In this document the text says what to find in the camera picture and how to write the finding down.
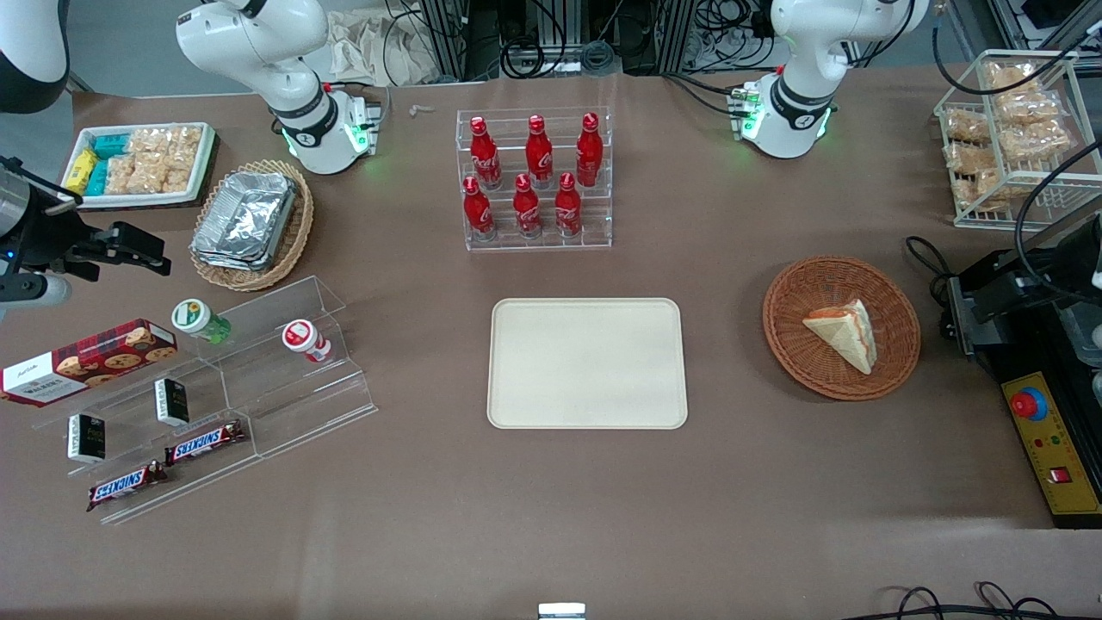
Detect oval light wicker basket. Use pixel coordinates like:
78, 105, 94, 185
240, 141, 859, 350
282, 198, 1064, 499
189, 158, 316, 293

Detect red white capped bottle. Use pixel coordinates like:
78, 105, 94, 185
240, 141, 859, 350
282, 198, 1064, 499
281, 319, 333, 365

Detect black looping cable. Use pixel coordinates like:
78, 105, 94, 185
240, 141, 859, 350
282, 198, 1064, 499
1014, 138, 1102, 261

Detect yellow snack packet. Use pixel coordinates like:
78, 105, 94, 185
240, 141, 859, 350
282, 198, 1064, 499
65, 147, 98, 195

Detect small black white box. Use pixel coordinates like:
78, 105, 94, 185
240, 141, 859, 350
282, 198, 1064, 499
154, 376, 191, 428
66, 412, 108, 465

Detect yellow emergency stop box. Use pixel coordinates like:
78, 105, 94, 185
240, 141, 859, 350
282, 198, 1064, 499
999, 369, 1102, 529

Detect clear acrylic bottle rack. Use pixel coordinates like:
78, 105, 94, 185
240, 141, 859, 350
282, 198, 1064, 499
455, 107, 614, 253

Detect black cable bundle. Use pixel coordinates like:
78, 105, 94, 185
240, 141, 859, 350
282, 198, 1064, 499
499, 0, 614, 80

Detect red tartan cookie box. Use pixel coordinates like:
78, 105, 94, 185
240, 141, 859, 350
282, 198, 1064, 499
0, 318, 180, 408

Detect aluminium frame post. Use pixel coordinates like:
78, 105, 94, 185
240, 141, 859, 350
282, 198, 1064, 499
420, 0, 502, 84

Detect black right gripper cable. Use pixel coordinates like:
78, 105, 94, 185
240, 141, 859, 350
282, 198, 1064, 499
0, 154, 84, 208

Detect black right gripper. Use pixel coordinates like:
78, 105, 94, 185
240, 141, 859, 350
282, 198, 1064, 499
0, 183, 173, 282

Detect clear acrylic step shelf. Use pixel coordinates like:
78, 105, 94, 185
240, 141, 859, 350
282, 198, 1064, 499
33, 275, 380, 527

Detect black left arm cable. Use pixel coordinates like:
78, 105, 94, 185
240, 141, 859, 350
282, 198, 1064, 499
932, 0, 1102, 96

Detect round brown wicker basket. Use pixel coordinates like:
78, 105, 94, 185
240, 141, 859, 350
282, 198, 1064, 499
762, 255, 922, 402

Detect green capped small bottle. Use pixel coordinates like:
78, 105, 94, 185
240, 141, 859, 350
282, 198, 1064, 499
170, 298, 232, 346

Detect red cola bottle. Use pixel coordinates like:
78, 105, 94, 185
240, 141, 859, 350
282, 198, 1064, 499
554, 171, 584, 238
468, 115, 504, 191
575, 112, 603, 189
525, 114, 555, 189
512, 173, 544, 239
461, 175, 497, 241

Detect snickers chocolate bar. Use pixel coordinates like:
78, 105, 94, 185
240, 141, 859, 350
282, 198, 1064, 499
85, 460, 170, 514
163, 419, 247, 467

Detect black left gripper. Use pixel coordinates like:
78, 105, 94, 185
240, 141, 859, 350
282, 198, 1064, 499
971, 214, 1102, 322

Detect black looped cables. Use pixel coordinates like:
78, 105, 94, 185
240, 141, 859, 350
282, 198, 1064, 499
861, 580, 1062, 620

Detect triangle sandwich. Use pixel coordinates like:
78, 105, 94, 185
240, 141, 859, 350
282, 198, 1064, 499
802, 298, 880, 376

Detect black power cable with plug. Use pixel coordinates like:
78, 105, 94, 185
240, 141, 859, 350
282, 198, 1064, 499
903, 234, 962, 338

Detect black flat tray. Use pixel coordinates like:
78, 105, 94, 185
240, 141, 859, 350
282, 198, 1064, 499
59, 127, 222, 212

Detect stacked aluminium foil trays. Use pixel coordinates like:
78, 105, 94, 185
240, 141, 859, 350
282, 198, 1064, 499
190, 170, 299, 273

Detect beige rectangular tray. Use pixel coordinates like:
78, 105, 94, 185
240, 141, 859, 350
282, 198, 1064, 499
486, 297, 690, 431

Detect clear bag of fried snacks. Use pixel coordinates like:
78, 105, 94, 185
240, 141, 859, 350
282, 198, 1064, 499
942, 141, 1000, 175
942, 107, 993, 145
998, 120, 1074, 162
985, 59, 1040, 97
971, 167, 1036, 214
994, 90, 1066, 127

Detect crumpled beige cloth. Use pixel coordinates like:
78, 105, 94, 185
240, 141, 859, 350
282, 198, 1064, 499
325, 7, 445, 88

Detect black countertop appliance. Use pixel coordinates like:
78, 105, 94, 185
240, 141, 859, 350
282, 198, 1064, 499
946, 245, 1102, 390

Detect white snack tray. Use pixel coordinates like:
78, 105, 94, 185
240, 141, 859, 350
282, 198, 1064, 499
60, 121, 216, 210

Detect white wire rack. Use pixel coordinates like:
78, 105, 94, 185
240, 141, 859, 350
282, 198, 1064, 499
933, 49, 1102, 232

